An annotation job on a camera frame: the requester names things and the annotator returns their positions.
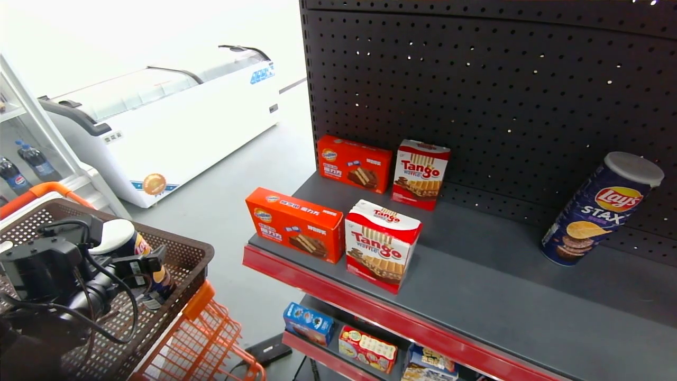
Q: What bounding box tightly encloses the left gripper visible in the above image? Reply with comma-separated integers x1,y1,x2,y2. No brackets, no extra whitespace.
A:
69,246,168,319

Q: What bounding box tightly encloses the dark blue chips can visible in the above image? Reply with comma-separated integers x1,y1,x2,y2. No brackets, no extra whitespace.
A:
89,219,178,303
539,152,665,266

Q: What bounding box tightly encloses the orange shopping cart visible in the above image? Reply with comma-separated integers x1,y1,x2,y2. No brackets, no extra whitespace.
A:
0,182,267,381

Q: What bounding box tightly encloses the black shop shelf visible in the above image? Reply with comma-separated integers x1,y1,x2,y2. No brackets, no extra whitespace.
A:
242,0,677,381

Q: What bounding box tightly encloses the blue cookie box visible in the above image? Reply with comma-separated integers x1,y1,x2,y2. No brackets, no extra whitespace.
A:
283,302,335,347

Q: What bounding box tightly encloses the orange chocolate biscuit box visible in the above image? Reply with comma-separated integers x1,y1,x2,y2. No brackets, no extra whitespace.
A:
316,134,394,194
245,187,345,264

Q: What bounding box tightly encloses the white chest freezer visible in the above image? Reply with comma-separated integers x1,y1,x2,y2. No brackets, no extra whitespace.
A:
38,45,281,208

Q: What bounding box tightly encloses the row of bottles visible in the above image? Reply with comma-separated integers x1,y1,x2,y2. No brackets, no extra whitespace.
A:
0,139,62,197

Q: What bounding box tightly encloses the white display fridge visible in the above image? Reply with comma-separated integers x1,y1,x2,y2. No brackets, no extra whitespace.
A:
0,53,133,220

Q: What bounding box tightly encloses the red yellow biscuit box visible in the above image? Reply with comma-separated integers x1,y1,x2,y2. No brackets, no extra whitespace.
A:
338,325,398,374

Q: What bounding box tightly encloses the red white wafer box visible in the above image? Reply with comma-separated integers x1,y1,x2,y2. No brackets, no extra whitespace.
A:
391,139,451,211
345,199,423,295

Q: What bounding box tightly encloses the blue white snack pack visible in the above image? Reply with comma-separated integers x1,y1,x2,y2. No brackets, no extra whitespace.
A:
401,344,460,381

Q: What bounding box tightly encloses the black cable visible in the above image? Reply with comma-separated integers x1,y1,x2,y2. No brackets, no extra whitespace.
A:
0,253,140,346

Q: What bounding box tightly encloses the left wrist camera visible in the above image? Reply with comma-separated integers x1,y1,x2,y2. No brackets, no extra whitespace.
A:
0,214,104,303

